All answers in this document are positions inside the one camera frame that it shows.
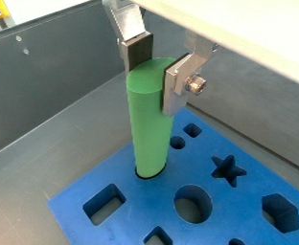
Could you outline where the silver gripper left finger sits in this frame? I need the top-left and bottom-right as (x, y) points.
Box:
(102, 0), (153, 73)

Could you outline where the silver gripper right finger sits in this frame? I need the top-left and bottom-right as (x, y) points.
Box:
(163, 31), (219, 117)

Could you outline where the green oval peg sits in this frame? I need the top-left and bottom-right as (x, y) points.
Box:
(127, 57), (173, 179)

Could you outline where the blue foam shape board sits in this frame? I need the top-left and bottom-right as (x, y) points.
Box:
(48, 110), (299, 245)

